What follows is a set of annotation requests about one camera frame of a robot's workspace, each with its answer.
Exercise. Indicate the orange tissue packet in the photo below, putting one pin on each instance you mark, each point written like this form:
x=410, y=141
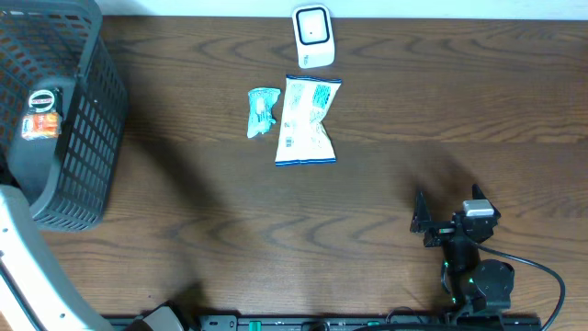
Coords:
x=41, y=126

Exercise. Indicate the cream snack bag blue trim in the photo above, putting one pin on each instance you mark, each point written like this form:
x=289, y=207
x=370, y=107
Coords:
x=302, y=138

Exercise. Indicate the black-white right robot arm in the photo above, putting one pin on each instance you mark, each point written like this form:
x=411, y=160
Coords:
x=477, y=287

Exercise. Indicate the teal plastic-wrapped packet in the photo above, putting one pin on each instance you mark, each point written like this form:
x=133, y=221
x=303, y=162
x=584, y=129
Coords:
x=261, y=101

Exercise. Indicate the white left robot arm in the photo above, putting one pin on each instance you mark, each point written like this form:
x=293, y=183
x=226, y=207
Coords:
x=37, y=295

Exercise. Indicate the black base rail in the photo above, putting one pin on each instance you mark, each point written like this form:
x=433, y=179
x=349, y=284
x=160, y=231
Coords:
x=403, y=320

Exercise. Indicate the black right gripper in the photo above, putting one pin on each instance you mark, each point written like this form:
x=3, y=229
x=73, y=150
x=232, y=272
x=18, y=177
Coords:
x=440, y=230

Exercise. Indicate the white barcode scanner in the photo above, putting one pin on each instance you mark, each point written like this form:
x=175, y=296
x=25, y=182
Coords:
x=314, y=36

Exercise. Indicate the dark grey plastic basket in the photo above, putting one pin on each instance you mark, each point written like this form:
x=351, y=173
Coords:
x=56, y=46

